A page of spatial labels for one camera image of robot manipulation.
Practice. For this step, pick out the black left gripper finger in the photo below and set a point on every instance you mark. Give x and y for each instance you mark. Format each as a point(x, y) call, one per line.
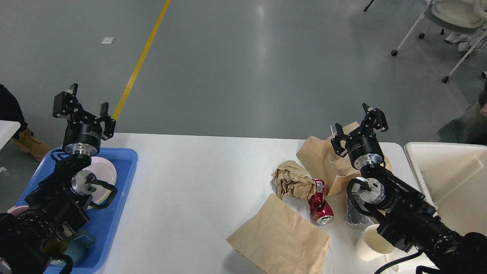
point(108, 122)
point(67, 106)

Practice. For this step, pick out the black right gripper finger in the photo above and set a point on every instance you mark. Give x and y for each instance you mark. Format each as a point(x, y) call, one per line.
point(337, 139)
point(373, 122)

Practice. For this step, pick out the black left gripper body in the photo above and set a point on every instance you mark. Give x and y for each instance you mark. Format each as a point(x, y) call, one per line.
point(82, 138)

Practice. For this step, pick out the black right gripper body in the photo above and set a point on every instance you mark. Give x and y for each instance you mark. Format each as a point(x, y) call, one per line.
point(363, 151)

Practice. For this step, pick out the pink plate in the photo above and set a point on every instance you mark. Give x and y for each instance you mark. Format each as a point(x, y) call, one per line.
point(100, 170)

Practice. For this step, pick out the pink mug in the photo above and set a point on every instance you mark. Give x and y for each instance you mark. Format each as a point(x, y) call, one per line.
point(17, 210)

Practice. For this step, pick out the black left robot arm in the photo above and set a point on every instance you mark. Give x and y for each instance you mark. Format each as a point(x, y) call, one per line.
point(57, 208)

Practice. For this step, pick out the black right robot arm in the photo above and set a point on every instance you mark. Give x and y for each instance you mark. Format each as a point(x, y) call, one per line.
point(405, 219)

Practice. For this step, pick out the brown paper bag rear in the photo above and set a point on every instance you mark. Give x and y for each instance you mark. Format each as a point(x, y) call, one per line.
point(320, 160)

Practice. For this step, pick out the blue plastic tray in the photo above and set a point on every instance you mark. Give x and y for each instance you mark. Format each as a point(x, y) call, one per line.
point(103, 223)

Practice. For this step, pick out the tan work boot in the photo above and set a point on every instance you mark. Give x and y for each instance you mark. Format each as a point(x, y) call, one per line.
point(31, 145)

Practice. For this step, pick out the white table corner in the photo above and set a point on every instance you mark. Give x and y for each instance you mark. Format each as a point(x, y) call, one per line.
point(7, 130)

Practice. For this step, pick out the crumpled brown paper ball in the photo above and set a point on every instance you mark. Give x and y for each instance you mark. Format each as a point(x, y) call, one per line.
point(291, 179)

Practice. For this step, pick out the silver foil wrapper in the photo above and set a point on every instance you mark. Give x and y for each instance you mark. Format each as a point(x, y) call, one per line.
point(352, 216)

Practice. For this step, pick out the white paper scrap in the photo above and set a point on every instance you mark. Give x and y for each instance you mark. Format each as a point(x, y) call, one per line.
point(107, 40)

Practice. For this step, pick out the crushed red soda can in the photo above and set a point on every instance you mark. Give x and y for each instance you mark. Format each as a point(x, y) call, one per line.
point(321, 213)

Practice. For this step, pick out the white plastic bin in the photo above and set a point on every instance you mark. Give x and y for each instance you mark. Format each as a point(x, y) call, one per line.
point(453, 178)

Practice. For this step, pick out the person in jeans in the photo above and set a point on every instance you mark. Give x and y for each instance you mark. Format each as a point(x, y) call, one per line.
point(470, 127)

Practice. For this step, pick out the teal mug yellow inside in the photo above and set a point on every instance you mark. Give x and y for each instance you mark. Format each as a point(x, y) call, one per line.
point(75, 246)

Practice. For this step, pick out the flat brown paper bag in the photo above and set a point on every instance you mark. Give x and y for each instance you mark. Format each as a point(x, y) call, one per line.
point(277, 240)

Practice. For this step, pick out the white office chair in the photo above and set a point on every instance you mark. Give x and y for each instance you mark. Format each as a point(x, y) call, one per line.
point(459, 16)

